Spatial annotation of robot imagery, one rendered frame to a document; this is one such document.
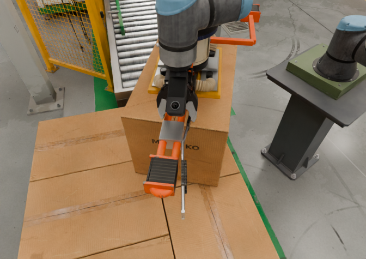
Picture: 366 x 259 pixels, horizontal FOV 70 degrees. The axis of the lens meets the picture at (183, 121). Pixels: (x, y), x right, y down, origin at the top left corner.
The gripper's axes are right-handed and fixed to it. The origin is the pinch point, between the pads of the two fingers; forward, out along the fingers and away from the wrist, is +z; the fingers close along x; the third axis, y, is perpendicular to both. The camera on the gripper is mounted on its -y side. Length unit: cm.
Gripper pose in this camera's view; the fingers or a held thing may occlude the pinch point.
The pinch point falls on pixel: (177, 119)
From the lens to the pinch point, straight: 77.3
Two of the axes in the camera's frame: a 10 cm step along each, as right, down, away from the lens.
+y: 1.2, -7.4, 6.7
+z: -0.1, 6.7, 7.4
